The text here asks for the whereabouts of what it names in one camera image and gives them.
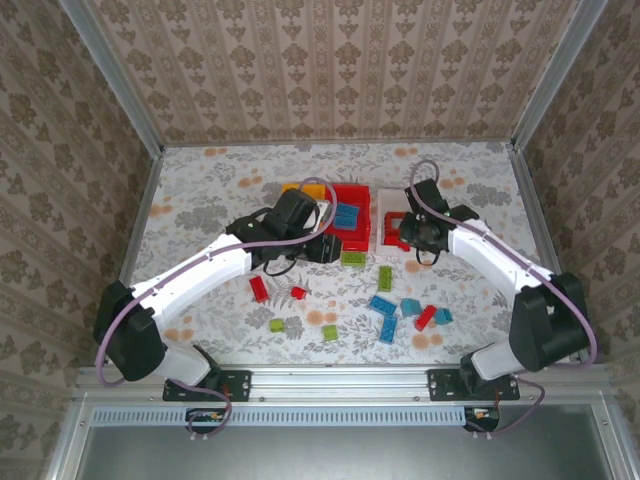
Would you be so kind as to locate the light blue lego brick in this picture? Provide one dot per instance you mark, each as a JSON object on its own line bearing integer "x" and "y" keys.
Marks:
{"x": 443, "y": 315}
{"x": 410, "y": 307}

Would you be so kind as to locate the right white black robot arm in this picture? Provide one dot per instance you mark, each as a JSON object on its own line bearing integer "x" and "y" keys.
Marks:
{"x": 500, "y": 260}

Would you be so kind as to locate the small green lego brick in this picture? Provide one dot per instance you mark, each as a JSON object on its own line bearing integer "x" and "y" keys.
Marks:
{"x": 276, "y": 325}
{"x": 329, "y": 332}

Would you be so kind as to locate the aluminium table edge rail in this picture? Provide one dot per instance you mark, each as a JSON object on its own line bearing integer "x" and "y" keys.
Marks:
{"x": 141, "y": 220}
{"x": 536, "y": 220}

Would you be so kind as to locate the red plastic bin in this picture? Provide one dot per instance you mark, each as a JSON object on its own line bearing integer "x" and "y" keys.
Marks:
{"x": 362, "y": 200}

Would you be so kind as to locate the red square lego frame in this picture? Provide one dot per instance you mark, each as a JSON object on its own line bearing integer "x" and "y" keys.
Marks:
{"x": 395, "y": 215}

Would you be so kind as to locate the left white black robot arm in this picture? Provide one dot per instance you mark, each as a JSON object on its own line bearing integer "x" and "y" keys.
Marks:
{"x": 200, "y": 270}

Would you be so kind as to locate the grey metal sheet panel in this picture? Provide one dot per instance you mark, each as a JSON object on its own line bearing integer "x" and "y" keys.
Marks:
{"x": 350, "y": 455}

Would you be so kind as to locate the small red lego brick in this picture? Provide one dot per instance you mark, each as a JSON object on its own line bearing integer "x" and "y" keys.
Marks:
{"x": 299, "y": 292}

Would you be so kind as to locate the yellow plastic bin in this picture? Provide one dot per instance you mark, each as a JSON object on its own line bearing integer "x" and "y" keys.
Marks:
{"x": 310, "y": 190}

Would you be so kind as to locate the white plastic bin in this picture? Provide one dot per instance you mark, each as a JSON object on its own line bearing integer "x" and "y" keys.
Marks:
{"x": 387, "y": 200}

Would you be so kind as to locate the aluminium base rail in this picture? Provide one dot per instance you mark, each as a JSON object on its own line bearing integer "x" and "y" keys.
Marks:
{"x": 340, "y": 382}

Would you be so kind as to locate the floral table cover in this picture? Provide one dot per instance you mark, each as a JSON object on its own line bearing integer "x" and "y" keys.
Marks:
{"x": 225, "y": 170}

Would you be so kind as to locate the aluminium frame post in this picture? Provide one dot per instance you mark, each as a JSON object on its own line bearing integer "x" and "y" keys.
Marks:
{"x": 112, "y": 80}
{"x": 560, "y": 75}

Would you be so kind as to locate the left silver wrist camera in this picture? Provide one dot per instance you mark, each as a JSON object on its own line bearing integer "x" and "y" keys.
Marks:
{"x": 323, "y": 213}

